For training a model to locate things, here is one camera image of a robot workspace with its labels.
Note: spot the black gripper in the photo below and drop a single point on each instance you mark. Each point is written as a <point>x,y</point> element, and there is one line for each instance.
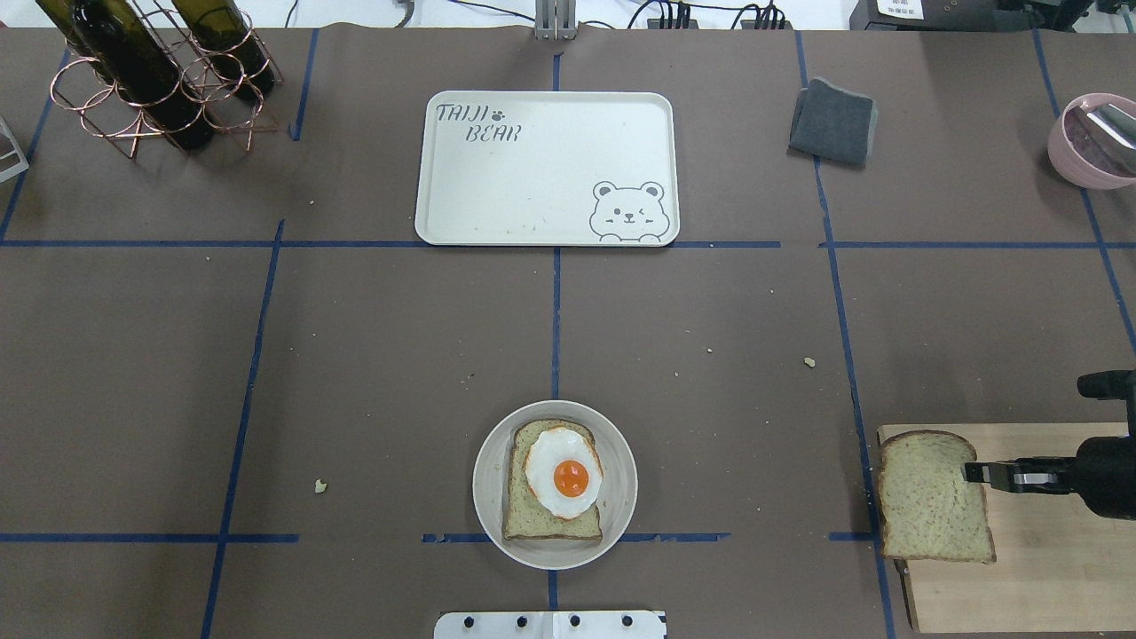
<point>1108,476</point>

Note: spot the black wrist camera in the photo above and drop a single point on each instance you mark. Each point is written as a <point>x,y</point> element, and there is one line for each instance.
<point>1116,384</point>

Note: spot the white round plate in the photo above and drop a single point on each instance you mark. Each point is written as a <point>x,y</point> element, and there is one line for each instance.
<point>617,495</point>

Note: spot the grey folded cloth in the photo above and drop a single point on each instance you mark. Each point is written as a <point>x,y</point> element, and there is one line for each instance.
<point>833,123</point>

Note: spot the metal scoop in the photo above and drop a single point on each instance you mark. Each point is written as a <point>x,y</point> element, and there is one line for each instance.
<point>1111,127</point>

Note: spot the copper wire bottle rack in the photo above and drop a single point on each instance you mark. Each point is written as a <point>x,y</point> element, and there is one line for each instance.
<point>184,72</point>

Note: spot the dark wine bottle upper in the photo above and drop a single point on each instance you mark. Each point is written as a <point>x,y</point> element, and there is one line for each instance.
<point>124,53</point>

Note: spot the wooden cutting board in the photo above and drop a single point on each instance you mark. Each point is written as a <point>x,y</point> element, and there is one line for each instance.
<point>1060,570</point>

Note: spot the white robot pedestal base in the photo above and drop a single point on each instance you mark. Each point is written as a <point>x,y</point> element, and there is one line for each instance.
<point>552,624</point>

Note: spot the cream bear tray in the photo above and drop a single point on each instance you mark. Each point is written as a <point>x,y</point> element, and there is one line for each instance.
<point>548,168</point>

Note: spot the pink bowl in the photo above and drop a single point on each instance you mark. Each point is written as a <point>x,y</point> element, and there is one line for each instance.
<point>1078,157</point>

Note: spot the dark wine bottle lower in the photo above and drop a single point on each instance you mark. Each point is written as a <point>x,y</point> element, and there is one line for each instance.
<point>219,28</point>

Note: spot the dark wine bottle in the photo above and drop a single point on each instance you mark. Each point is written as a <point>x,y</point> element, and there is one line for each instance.
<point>124,53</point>
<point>219,28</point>

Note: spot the bread slice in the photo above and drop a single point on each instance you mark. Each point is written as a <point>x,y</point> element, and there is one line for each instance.
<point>525,518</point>
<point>928,509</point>

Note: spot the bread slice under egg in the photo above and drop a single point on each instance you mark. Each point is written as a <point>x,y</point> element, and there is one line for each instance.
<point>525,518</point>

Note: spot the fried egg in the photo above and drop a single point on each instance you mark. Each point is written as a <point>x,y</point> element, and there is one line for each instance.
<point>563,472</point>

